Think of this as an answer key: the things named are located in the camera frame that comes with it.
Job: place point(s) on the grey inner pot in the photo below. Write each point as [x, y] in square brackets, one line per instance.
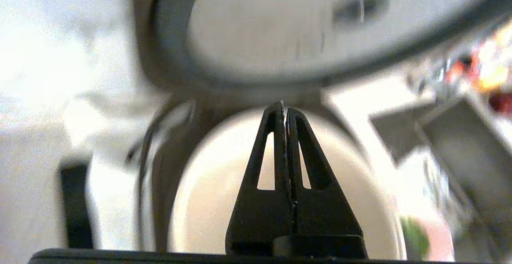
[200, 200]

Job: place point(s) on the stainless steel sink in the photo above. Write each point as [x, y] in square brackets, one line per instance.
[460, 144]

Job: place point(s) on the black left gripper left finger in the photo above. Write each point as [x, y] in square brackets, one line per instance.
[256, 224]

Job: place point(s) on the chopped green vegetables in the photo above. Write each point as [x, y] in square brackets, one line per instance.
[416, 238]

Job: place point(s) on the pink bowl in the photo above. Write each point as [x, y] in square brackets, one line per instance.
[440, 240]

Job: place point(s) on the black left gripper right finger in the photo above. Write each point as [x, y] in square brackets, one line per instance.
[328, 224]

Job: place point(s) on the black electric rice cooker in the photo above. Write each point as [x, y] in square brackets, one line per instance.
[280, 28]

